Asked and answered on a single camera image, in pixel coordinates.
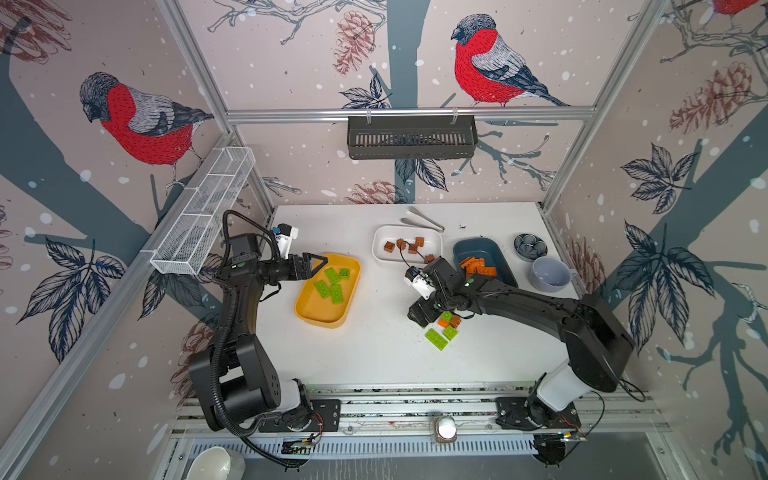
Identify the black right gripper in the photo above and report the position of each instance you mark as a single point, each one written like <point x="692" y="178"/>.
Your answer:
<point x="417" y="312"/>

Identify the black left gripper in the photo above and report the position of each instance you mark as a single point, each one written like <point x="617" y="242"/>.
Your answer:
<point x="305" y="272"/>

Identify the green 2x4 lego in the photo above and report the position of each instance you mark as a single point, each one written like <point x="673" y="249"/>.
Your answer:
<point x="332" y="276"/>
<point x="323" y="289"/>
<point x="436" y="339"/>

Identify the green 2x4 lego bottom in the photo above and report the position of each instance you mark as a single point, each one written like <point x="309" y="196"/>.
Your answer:
<point x="436" y="339"/>

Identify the green 2x2 lego bottom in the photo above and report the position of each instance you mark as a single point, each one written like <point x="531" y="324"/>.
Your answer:
<point x="450" y="333"/>

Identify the green 2x3 lego top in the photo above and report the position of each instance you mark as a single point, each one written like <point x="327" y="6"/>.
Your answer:
<point x="337" y="296"/>

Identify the orange curved lego piece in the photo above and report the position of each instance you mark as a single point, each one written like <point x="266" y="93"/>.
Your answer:
<point x="467" y="262"/>

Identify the orange 2x4 lego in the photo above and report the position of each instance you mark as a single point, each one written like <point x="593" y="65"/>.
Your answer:
<point x="476" y="266"/>

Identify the orange 2x3 lego brick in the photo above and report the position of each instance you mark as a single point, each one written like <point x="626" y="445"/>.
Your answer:
<point x="487" y="271"/>

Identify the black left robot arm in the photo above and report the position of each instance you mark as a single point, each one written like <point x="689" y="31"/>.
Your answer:
<point x="233" y="378"/>

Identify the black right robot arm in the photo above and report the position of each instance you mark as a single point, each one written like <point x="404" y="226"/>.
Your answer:
<point x="597" y="344"/>

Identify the yellow plastic bin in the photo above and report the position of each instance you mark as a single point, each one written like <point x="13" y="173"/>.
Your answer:
<point x="325" y="299"/>

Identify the white plastic bin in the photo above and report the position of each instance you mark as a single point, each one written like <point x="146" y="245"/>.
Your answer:
<point x="391" y="233"/>

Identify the metal tongs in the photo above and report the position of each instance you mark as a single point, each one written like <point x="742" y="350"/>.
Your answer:
<point x="418" y="219"/>

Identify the teal plastic bin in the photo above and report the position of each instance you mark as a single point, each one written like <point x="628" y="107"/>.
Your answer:
<point x="488" y="250"/>

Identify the round silver button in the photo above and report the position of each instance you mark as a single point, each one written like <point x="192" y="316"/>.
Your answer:
<point x="445" y="429"/>

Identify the dark patterned ceramic bowl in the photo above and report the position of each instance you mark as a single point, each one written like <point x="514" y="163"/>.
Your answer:
<point x="530" y="247"/>

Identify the lavender plastic bowl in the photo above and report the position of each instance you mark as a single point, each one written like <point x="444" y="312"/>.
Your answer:
<point x="550" y="275"/>

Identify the white bowl bottom left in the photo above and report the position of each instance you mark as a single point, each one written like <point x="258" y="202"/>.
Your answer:
<point x="217" y="463"/>

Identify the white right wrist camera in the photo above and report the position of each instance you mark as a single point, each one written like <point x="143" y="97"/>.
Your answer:
<point x="420" y="282"/>

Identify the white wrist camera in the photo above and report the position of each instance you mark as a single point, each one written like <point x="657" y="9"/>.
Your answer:
<point x="284" y="236"/>
<point x="420" y="282"/>

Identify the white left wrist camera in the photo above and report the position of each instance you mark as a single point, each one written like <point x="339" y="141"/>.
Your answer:
<point x="284" y="236"/>

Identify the white wire mesh shelf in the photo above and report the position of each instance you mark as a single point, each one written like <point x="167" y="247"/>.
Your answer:
<point x="192" y="236"/>

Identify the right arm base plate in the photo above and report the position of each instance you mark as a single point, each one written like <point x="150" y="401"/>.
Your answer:
<point x="530" y="414"/>

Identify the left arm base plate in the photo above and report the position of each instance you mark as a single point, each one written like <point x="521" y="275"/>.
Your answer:
<point x="323" y="415"/>

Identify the black hanging wire basket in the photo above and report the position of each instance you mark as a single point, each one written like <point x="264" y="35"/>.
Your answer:
<point x="395" y="137"/>

